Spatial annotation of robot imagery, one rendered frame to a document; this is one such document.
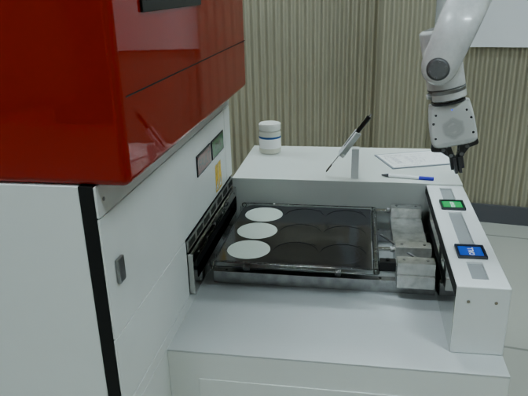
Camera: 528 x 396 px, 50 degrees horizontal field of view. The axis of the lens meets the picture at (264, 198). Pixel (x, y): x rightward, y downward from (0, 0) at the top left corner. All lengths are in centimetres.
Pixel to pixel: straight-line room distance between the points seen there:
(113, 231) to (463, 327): 65
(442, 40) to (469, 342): 59
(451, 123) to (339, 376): 62
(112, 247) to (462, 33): 79
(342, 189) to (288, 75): 236
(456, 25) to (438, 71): 9
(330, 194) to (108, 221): 86
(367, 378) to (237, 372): 24
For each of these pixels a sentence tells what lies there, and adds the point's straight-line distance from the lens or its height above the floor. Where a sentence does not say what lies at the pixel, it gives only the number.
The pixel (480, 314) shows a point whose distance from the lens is 112.
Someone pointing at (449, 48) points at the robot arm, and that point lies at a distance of 124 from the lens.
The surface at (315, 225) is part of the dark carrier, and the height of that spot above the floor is 90.
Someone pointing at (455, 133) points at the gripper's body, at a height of 114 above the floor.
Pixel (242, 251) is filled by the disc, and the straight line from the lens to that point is 132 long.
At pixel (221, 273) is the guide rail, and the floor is 84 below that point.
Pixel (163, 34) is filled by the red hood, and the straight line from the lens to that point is 92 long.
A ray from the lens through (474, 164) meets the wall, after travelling 386.
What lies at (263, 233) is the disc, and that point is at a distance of 140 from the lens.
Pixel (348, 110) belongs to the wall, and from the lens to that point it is 383.
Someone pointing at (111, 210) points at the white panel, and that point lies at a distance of 86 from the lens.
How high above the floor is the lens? 147
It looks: 20 degrees down
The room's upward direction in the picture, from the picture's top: 2 degrees counter-clockwise
